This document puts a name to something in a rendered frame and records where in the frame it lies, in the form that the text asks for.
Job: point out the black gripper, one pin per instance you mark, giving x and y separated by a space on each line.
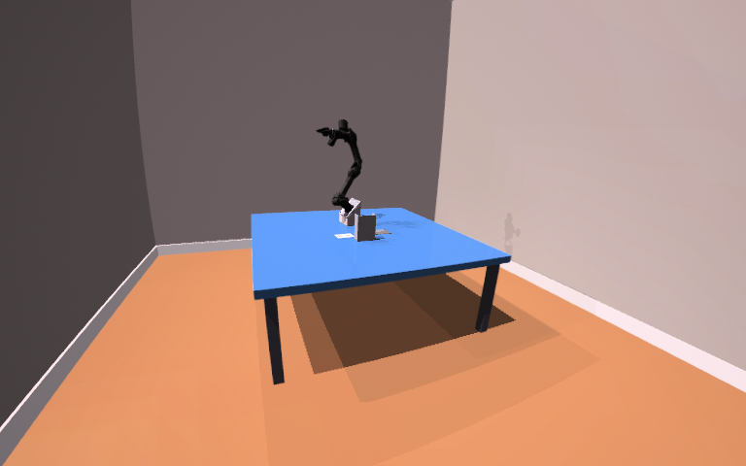
333 134

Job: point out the dark grey open bin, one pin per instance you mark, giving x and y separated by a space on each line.
365 228

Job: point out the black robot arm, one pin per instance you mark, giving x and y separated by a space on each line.
339 198

